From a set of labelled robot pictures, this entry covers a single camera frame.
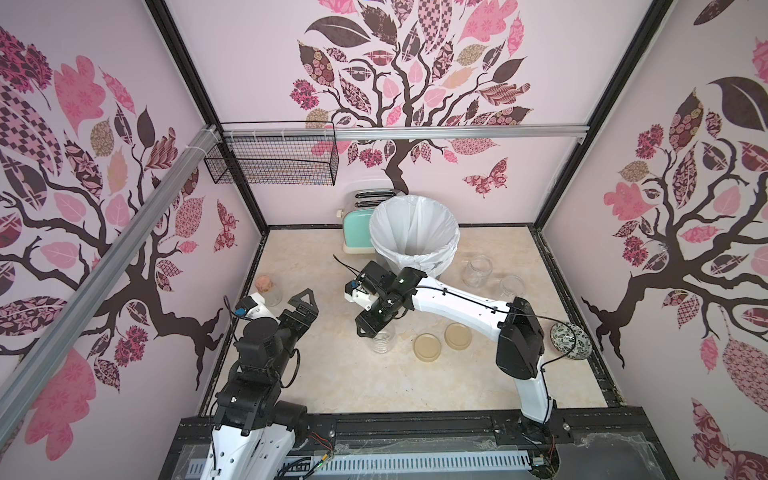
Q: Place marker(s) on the glass jar tan lid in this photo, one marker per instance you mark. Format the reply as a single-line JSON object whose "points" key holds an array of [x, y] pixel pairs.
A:
{"points": [[384, 340], [477, 271], [511, 286]]}

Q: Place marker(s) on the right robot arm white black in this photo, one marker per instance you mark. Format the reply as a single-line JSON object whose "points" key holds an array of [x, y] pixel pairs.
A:
{"points": [[513, 326]]}

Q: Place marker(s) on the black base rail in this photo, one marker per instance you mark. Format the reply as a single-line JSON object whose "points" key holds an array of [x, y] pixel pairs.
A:
{"points": [[591, 443]]}

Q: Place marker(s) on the aluminium rail back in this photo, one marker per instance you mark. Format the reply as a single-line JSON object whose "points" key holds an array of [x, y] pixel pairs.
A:
{"points": [[413, 133]]}

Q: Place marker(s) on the aluminium rail left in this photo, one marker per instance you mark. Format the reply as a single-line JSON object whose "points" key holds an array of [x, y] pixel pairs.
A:
{"points": [[26, 382]]}

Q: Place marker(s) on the patterned ball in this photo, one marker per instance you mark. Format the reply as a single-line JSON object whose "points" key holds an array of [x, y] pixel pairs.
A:
{"points": [[571, 341]]}

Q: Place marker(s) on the aluminium rail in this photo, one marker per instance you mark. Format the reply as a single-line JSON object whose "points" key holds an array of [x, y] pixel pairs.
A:
{"points": [[413, 133], [26, 382]]}

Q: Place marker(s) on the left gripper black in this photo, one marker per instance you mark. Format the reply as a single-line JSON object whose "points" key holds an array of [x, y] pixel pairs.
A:
{"points": [[311, 311]]}

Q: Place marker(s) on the white trash bag liner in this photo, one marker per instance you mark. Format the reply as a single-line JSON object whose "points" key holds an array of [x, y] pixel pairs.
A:
{"points": [[420, 232]]}

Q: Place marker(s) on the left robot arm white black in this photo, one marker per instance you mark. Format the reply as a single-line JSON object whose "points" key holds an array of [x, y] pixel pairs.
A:
{"points": [[252, 430]]}

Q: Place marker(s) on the white slotted cable duct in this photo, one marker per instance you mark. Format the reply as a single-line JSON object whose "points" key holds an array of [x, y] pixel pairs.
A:
{"points": [[418, 463]]}

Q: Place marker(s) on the small jar pink lid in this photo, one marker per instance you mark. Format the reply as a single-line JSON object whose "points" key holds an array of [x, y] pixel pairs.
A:
{"points": [[268, 290]]}

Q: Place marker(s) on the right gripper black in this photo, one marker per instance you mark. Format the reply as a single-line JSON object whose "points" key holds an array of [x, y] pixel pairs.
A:
{"points": [[372, 316]]}

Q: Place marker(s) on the black wire basket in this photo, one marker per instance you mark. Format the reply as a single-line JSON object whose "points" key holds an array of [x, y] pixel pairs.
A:
{"points": [[275, 153]]}

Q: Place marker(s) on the mint green toaster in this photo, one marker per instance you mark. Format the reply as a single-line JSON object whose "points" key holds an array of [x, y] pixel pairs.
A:
{"points": [[356, 216]]}

